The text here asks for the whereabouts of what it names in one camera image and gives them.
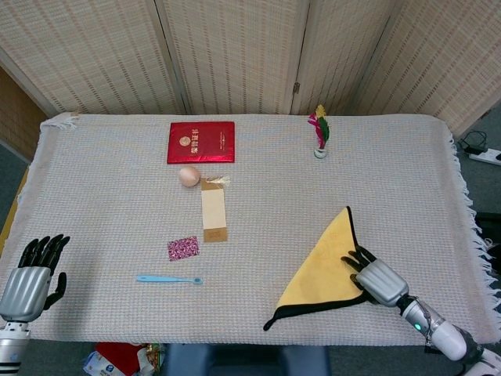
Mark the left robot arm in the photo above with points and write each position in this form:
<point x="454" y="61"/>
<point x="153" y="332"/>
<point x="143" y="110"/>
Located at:
<point x="11" y="344"/>

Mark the white blue package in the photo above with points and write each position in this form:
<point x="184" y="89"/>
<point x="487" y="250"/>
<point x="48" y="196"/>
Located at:
<point x="98" y="366"/>

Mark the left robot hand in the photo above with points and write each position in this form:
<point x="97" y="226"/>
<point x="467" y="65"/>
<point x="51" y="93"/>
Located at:
<point x="26" y="286"/>

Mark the red bag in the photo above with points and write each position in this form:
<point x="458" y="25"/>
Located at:
<point x="117" y="357"/>

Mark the beige woven tablecloth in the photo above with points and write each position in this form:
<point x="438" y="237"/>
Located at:
<point x="117" y="219"/>

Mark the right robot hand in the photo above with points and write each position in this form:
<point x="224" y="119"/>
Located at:
<point x="375" y="280"/>

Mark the colourful feather shuttlecock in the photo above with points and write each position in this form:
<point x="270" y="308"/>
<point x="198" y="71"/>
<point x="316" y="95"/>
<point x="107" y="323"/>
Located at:
<point x="321" y="135"/>

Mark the pink glitter square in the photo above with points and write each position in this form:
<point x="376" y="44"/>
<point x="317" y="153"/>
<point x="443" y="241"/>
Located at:
<point x="183" y="248"/>

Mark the brown egg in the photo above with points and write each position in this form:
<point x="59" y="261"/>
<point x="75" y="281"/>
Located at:
<point x="189" y="176"/>

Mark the dark blue chair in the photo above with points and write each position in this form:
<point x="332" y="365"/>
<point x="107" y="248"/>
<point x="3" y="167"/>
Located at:
<point x="246" y="360"/>

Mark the woven folding screen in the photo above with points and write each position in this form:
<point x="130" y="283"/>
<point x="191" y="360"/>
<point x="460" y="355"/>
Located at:
<point x="242" y="51"/>

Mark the beige bookmark with tassel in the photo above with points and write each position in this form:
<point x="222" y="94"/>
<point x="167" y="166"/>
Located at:
<point x="213" y="213"/>

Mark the red certificate booklet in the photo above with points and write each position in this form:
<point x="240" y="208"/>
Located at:
<point x="202" y="142"/>

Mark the white power strip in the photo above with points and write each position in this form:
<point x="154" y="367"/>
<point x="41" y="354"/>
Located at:
<point x="485" y="156"/>

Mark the black and yellow cloth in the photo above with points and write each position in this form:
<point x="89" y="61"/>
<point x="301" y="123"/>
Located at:
<point x="325" y="270"/>

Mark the light blue toothbrush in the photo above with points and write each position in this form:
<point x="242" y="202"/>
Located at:
<point x="168" y="279"/>

